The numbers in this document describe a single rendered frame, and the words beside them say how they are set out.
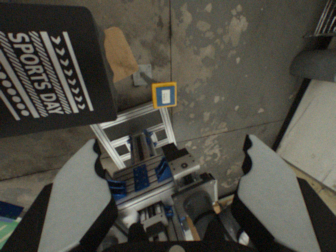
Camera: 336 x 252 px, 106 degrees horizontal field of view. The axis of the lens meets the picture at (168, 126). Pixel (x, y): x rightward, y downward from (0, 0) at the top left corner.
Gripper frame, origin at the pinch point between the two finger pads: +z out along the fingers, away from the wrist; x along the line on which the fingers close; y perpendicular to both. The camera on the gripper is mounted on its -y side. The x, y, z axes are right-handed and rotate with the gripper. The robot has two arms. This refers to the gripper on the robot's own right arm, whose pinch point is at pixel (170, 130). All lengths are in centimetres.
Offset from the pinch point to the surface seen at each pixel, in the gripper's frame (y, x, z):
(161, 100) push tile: 14, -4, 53
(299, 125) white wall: 121, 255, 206
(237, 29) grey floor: -32, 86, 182
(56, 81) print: 1, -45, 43
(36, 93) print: 5, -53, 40
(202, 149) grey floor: 150, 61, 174
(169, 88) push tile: 8, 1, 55
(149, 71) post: 9, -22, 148
